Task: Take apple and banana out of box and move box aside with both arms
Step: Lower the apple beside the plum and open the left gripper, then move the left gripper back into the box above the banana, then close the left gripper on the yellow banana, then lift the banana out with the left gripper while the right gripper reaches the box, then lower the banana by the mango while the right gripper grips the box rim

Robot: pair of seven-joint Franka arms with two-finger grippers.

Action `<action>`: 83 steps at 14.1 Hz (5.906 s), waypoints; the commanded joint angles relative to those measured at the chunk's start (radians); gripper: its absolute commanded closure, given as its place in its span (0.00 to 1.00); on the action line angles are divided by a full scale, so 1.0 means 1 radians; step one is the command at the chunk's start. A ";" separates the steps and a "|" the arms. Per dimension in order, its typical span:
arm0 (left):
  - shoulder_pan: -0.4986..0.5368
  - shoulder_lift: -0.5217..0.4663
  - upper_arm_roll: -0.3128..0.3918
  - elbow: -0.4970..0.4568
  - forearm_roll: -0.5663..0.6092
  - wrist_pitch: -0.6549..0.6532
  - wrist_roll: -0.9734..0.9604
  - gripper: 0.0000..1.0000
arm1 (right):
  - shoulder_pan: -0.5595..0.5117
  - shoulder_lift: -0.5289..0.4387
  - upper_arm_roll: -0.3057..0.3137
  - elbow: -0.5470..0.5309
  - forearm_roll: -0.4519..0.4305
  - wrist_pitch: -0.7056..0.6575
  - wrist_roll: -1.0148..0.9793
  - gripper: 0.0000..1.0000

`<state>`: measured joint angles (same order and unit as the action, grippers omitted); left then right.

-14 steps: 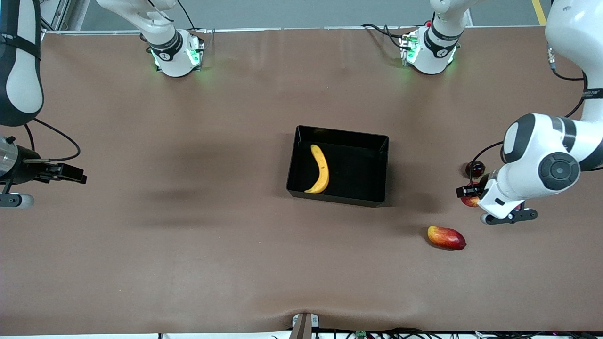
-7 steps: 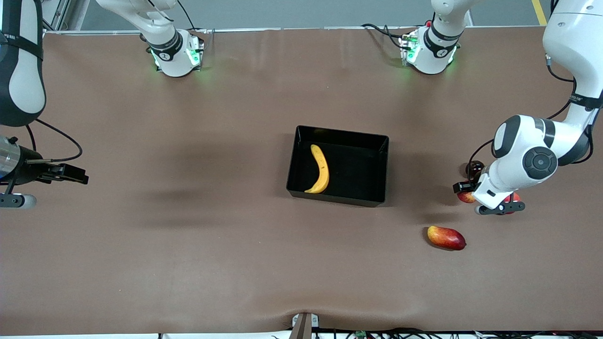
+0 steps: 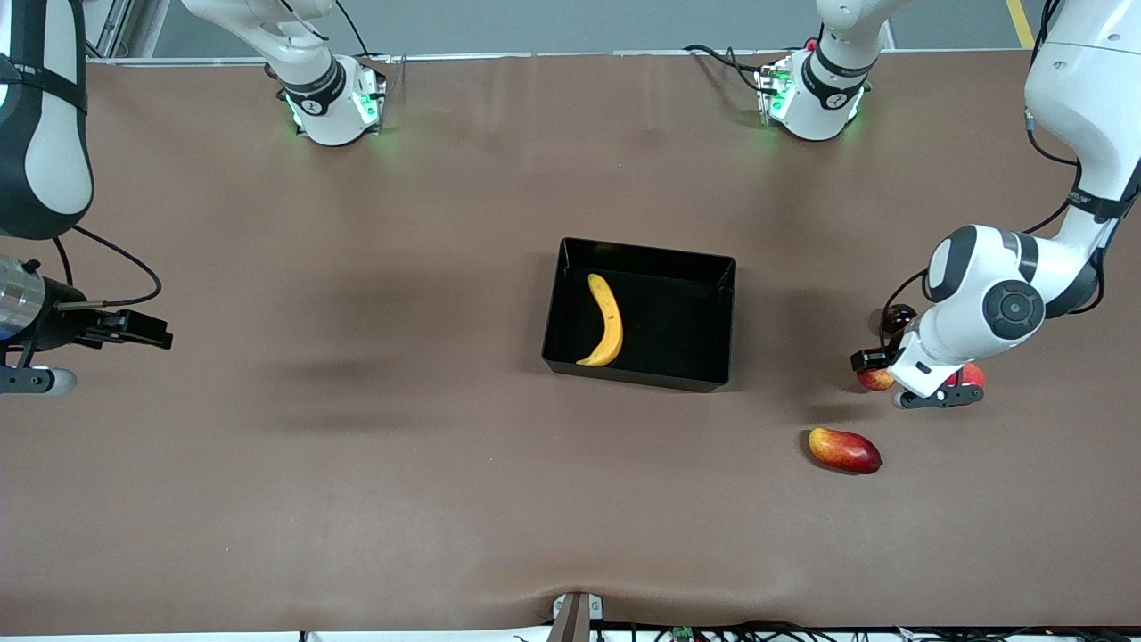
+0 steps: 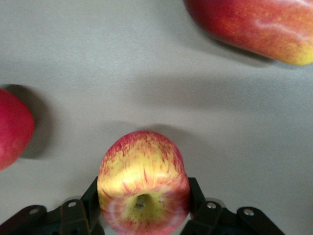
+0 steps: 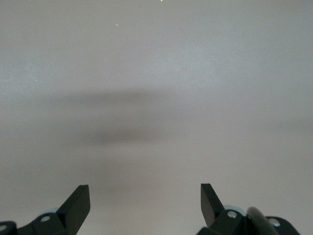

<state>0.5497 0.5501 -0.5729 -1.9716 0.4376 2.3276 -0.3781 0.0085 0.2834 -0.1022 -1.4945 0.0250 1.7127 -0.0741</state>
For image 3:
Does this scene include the black left arm base cable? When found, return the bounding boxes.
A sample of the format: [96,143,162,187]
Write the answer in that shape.
[685,43,769,95]

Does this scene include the aluminium frame profile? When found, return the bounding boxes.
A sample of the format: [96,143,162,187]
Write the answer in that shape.
[85,0,135,63]

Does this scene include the brown table mat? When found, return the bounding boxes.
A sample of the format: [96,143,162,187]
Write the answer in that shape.
[0,49,1141,636]

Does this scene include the black plastic box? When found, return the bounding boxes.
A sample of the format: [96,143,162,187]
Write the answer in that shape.
[541,236,738,394]

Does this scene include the metal table edge clamp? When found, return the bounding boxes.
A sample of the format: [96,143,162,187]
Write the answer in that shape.
[553,593,605,642]

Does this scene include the yellow banana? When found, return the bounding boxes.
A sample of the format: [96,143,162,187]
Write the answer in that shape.
[576,273,624,367]

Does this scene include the black arm base cable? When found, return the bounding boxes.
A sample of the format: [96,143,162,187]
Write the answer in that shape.
[685,43,769,95]
[334,0,393,63]

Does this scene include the red yellow mango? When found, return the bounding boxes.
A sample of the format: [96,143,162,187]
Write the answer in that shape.
[809,427,883,475]

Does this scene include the black right arm base cable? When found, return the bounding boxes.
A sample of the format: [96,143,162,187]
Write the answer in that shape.
[334,0,393,63]

